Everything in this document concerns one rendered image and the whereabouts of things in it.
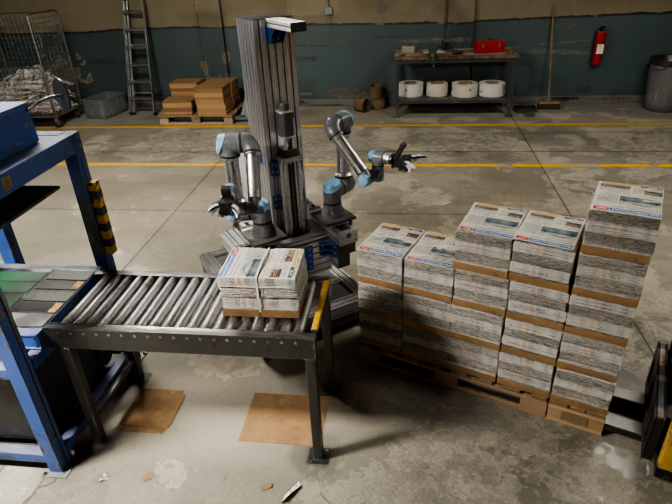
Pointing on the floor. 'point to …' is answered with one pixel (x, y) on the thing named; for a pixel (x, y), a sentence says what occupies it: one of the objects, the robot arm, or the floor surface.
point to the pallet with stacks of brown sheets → (202, 100)
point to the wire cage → (36, 80)
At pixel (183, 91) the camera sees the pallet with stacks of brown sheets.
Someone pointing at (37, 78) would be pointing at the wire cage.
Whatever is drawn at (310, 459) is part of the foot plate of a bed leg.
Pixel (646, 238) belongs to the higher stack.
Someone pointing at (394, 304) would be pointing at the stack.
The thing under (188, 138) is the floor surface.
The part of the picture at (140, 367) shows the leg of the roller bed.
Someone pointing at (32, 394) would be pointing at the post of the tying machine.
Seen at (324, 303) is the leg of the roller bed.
